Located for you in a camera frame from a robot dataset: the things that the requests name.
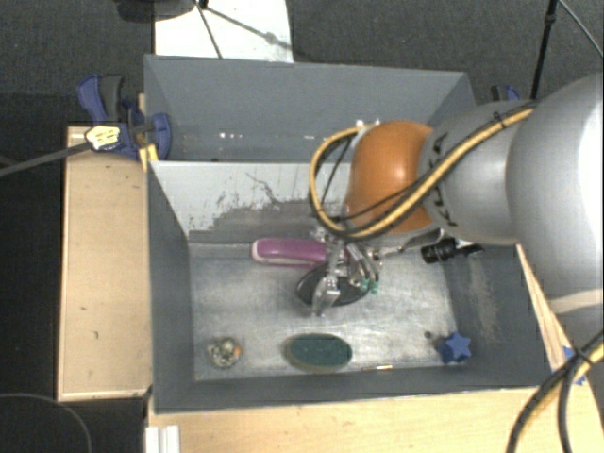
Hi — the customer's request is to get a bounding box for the black oval disc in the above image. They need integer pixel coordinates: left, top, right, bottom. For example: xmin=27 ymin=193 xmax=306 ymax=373
xmin=295 ymin=263 xmax=375 ymax=308

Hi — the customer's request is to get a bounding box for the purple and white brush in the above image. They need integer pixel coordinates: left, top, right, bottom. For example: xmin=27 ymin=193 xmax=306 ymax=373
xmin=249 ymin=237 xmax=329 ymax=268

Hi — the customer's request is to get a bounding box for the green oval sponge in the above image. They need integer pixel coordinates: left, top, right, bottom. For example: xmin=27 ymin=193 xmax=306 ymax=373
xmin=281 ymin=331 xmax=354 ymax=374

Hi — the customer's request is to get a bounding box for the grey metal bin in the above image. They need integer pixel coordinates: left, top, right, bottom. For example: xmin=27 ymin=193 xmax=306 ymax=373
xmin=142 ymin=54 xmax=551 ymax=415

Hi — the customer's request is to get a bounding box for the blue star-shaped knob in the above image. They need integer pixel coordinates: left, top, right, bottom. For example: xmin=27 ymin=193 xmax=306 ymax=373
xmin=424 ymin=330 xmax=474 ymax=365

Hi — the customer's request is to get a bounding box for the pale wood board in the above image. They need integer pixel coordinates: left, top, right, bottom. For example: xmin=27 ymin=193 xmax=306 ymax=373
xmin=56 ymin=125 xmax=155 ymax=403

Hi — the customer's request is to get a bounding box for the black cylinder on white bracket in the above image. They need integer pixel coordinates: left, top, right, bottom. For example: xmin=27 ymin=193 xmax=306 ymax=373
xmin=420 ymin=236 xmax=486 ymax=265

